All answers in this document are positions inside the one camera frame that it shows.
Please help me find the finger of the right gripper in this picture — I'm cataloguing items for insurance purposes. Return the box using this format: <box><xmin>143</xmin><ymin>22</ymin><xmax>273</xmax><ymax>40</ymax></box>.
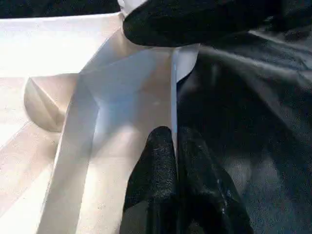
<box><xmin>123</xmin><ymin>0</ymin><xmax>276</xmax><ymax>48</ymax></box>

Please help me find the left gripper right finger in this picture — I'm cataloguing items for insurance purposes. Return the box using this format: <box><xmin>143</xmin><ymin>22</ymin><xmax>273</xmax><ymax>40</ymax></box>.
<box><xmin>177</xmin><ymin>126</ymin><xmax>255</xmax><ymax>234</ymax></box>

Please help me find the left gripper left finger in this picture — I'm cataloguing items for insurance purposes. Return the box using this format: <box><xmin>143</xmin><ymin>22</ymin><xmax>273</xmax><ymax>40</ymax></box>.
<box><xmin>119</xmin><ymin>125</ymin><xmax>180</xmax><ymax>234</ymax></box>

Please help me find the white plastic table leg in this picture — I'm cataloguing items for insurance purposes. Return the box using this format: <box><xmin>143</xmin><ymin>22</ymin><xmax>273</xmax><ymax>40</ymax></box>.
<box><xmin>117</xmin><ymin>0</ymin><xmax>149</xmax><ymax>15</ymax></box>

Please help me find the black work mat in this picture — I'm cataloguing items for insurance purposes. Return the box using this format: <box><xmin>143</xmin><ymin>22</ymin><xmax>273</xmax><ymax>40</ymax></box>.
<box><xmin>0</xmin><ymin>0</ymin><xmax>312</xmax><ymax>234</ymax></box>

